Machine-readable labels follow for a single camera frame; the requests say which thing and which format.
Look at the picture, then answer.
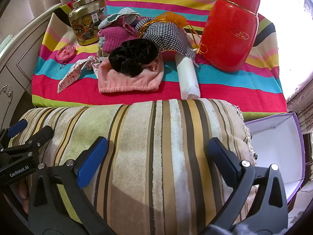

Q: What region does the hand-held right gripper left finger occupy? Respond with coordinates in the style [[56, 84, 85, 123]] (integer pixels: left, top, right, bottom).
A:
[[28, 136, 116, 235]]

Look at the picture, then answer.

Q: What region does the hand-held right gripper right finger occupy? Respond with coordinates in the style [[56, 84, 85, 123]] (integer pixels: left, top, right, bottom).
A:
[[202, 137, 289, 235]]

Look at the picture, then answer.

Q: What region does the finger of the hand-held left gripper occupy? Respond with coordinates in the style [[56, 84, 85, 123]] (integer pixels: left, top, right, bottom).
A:
[[0, 125, 54, 163], [0, 119, 28, 152]]

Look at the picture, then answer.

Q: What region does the white floral cloth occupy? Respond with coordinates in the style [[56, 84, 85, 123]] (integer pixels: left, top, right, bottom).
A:
[[57, 56, 102, 94]]

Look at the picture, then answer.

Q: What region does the pink towel cloth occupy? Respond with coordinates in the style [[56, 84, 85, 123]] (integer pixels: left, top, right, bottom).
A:
[[98, 52, 165, 94]]

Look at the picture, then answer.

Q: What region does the magenta knit glove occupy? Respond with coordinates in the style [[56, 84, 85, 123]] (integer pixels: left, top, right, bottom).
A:
[[97, 21, 137, 53]]

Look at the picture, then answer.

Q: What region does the person's left hand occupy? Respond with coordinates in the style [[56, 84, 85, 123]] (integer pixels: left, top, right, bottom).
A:
[[17, 178, 32, 214]]

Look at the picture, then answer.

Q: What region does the white box with purple edge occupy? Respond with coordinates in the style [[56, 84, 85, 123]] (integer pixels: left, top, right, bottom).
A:
[[243, 113, 307, 213]]

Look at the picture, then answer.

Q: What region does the beige striped towel blanket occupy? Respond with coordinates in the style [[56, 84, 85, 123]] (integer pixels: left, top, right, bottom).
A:
[[8, 99, 257, 235]]

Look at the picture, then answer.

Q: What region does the white carved cabinet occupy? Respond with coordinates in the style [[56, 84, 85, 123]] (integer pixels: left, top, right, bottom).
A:
[[0, 4, 61, 130]]

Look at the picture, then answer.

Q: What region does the pink coin purse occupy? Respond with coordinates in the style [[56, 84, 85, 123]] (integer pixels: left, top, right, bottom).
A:
[[55, 45, 78, 63]]

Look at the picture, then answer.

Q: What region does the multicolour striped cloth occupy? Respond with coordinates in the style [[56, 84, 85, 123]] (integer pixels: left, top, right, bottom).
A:
[[31, 0, 288, 121]]

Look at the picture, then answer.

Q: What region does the white rolled tissue pack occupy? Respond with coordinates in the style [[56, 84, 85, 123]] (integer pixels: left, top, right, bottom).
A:
[[174, 53, 201, 100]]

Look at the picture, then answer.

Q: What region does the patterned lace curtain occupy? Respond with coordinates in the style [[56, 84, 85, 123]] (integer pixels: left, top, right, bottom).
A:
[[286, 73, 313, 134]]

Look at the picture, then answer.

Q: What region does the glass jar with gold lid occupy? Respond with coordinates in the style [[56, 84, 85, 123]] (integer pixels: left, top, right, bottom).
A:
[[67, 0, 108, 46]]

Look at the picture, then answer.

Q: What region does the black velvet scrunchie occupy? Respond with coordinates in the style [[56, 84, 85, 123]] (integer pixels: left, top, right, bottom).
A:
[[108, 39, 160, 77]]

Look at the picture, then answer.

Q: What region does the red thermos jug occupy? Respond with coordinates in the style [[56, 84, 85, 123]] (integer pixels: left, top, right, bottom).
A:
[[200, 0, 261, 72]]

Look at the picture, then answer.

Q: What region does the black white houndstooth cloth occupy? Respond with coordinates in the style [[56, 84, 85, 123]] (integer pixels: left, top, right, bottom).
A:
[[135, 17, 197, 60]]

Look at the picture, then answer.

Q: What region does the light blue cloth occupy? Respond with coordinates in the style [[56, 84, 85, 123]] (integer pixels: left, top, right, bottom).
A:
[[98, 7, 141, 30]]

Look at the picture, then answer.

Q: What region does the orange organza bag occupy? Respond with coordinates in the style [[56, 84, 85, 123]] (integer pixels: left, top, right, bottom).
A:
[[137, 11, 208, 54]]

